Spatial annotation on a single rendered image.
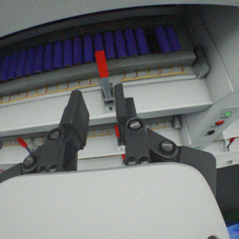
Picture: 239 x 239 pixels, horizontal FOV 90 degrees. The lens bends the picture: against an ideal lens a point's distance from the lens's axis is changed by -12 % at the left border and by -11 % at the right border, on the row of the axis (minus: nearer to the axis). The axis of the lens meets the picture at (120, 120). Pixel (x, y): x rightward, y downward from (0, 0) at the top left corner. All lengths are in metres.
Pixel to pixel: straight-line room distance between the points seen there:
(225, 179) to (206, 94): 1.05
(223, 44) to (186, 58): 0.06
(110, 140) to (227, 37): 0.34
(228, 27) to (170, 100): 0.13
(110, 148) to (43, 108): 0.21
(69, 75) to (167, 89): 0.17
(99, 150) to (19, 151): 0.27
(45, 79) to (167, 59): 0.21
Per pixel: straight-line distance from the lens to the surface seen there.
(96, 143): 0.40
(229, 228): 0.88
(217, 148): 0.69
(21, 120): 0.30
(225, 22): 0.26
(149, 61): 0.24
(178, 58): 0.26
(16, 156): 0.54
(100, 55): 0.19
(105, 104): 0.23
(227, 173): 1.30
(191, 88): 0.27
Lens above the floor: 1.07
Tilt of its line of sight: 57 degrees down
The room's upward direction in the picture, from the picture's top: 10 degrees counter-clockwise
